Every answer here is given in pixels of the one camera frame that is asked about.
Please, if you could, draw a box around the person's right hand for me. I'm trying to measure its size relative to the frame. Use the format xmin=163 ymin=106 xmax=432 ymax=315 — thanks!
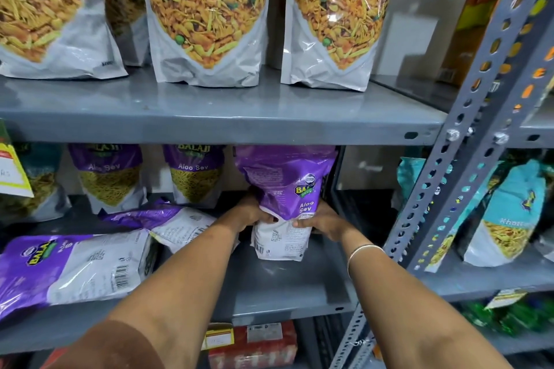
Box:
xmin=292 ymin=200 xmax=356 ymax=245

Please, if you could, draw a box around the person's left hand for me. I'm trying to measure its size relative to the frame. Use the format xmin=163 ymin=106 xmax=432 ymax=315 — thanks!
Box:
xmin=218 ymin=191 xmax=280 ymax=239

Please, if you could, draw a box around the purple snack packet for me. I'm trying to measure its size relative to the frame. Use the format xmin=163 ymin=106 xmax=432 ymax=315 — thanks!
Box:
xmin=0 ymin=229 xmax=158 ymax=322
xmin=68 ymin=144 xmax=148 ymax=214
xmin=162 ymin=145 xmax=226 ymax=208
xmin=234 ymin=145 xmax=338 ymax=262
xmin=100 ymin=202 xmax=239 ymax=255

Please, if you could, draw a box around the person's left forearm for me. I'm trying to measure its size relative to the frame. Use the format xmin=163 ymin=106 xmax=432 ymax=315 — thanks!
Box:
xmin=43 ymin=218 xmax=244 ymax=369

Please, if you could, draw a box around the person's right forearm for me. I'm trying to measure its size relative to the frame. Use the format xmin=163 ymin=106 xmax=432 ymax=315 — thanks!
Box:
xmin=339 ymin=230 xmax=513 ymax=369

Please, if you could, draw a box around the silver wrist bangle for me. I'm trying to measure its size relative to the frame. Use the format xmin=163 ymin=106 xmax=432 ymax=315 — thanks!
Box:
xmin=347 ymin=244 xmax=385 ymax=278

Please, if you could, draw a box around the teal snack packet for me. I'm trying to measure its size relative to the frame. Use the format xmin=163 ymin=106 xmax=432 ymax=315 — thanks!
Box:
xmin=392 ymin=157 xmax=503 ymax=274
xmin=534 ymin=161 xmax=554 ymax=262
xmin=0 ymin=142 xmax=72 ymax=224
xmin=463 ymin=160 xmax=547 ymax=268

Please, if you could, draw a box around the grey metal shelving unit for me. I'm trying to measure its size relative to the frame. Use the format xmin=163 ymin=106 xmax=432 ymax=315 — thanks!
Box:
xmin=0 ymin=66 xmax=448 ymax=356
xmin=370 ymin=75 xmax=554 ymax=356

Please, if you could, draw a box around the yellow and white price tag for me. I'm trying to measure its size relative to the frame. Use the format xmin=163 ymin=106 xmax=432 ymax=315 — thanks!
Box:
xmin=201 ymin=323 xmax=235 ymax=351
xmin=485 ymin=289 xmax=528 ymax=310
xmin=0 ymin=120 xmax=34 ymax=198

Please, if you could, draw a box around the red packet with white label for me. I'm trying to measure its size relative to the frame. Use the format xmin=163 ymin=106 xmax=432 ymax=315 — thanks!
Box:
xmin=208 ymin=320 xmax=298 ymax=369

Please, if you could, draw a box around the pile of green snack packets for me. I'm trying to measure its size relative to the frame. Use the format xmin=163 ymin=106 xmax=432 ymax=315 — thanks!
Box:
xmin=459 ymin=295 xmax=554 ymax=337

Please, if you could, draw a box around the orange and yellow carton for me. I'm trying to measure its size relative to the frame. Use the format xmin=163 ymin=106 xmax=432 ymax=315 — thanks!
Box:
xmin=437 ymin=0 xmax=554 ymax=88

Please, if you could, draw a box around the grey slotted angle post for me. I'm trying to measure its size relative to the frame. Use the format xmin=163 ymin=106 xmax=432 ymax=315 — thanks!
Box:
xmin=329 ymin=0 xmax=554 ymax=369
xmin=407 ymin=0 xmax=554 ymax=272

